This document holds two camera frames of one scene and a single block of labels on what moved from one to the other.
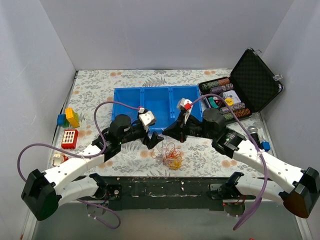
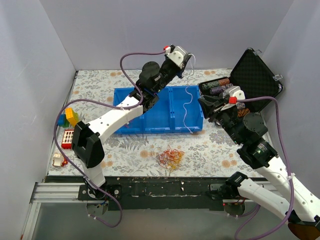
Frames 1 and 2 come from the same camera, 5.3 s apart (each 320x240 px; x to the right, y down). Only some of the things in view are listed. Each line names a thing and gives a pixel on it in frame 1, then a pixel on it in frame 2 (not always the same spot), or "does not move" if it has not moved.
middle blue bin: [159, 101] does not move
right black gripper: [180, 129] → [215, 110]
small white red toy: [59, 159] does not move
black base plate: [158, 193] does not move
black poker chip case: [251, 86] does not move
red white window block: [70, 139] does not move
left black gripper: [145, 136] → [182, 69]
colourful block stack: [70, 118] does not move
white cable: [161, 149] → [188, 95]
